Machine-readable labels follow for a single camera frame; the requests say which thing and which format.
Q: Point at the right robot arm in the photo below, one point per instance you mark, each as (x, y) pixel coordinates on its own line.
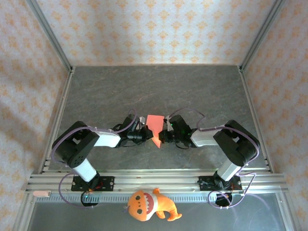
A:
(204, 139)

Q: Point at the aluminium lower frame bar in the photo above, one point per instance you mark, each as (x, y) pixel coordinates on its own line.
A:
(22, 211)
(288, 211)

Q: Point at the small pink tag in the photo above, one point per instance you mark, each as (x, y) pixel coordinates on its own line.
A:
(42, 193)

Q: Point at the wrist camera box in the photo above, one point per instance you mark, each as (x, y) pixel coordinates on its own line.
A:
(142, 120)
(168, 122)

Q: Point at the aluminium side rail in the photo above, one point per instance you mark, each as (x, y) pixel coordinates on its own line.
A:
(255, 120)
(56, 125)

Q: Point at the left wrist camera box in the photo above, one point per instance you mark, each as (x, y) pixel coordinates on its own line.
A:
(142, 120)

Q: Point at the long aluminium mounting rail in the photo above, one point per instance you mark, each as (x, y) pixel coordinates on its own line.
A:
(156, 179)

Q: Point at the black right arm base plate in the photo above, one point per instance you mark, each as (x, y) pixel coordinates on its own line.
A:
(238, 183)

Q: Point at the pink paper sheet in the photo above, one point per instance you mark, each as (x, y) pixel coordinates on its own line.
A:
(155, 125)

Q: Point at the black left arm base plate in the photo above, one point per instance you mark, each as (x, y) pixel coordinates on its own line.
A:
(108, 184)

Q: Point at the orange shark plush toy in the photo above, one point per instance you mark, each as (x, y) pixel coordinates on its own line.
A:
(144, 207)

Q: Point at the aluminium frame post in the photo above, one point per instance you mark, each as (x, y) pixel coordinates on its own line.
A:
(263, 33)
(48, 33)

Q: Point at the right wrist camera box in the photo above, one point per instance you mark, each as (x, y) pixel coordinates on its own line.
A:
(168, 122)

